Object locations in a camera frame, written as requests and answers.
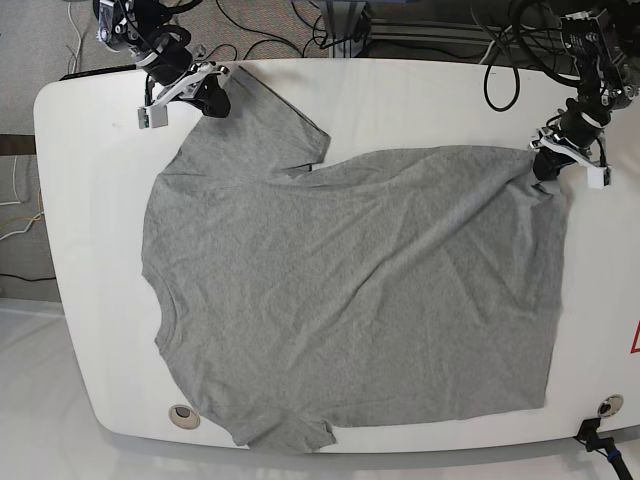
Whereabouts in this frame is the red warning triangle sticker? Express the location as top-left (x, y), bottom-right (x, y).
top-left (630, 322), bottom-right (640, 354)

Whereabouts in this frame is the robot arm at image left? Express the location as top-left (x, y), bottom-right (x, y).
top-left (93, 0), bottom-right (231, 129)

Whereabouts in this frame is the grey t-shirt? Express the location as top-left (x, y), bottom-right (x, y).
top-left (141, 68), bottom-right (567, 453)

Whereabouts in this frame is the black cable loop at right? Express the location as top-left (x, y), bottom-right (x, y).
top-left (482, 0), bottom-right (581, 112)

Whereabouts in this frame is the table cable grommet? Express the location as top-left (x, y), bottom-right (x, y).
top-left (597, 394), bottom-right (624, 418)
top-left (168, 404), bottom-right (201, 430)

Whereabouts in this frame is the black clamp with cable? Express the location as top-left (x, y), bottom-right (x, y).
top-left (574, 418), bottom-right (633, 480)

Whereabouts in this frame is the aluminium frame post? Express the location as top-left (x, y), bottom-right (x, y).
top-left (317, 1), bottom-right (370, 59)

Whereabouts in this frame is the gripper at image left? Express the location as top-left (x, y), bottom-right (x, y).
top-left (142, 49), bottom-right (231, 118)

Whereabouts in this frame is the right table cable grommet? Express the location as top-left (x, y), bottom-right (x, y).
top-left (597, 394), bottom-right (624, 418)

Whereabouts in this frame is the wrist camera at image right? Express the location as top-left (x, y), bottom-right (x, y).
top-left (587, 166), bottom-right (611, 190)

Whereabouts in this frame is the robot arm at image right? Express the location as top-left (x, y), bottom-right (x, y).
top-left (531, 1), bottom-right (639, 188)

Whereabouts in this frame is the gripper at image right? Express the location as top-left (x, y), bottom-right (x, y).
top-left (532, 99), bottom-right (611, 181)

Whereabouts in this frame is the white cable on floor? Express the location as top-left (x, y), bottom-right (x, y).
top-left (65, 0), bottom-right (83, 74)

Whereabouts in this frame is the wrist camera at image left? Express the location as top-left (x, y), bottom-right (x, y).
top-left (137, 105), bottom-right (168, 129)

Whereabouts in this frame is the left table cable grommet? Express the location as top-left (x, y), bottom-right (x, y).
top-left (168, 404), bottom-right (201, 430)

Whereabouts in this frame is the wrist camera at image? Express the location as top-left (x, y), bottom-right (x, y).
top-left (587, 166), bottom-right (611, 190)
top-left (137, 105), bottom-right (168, 129)

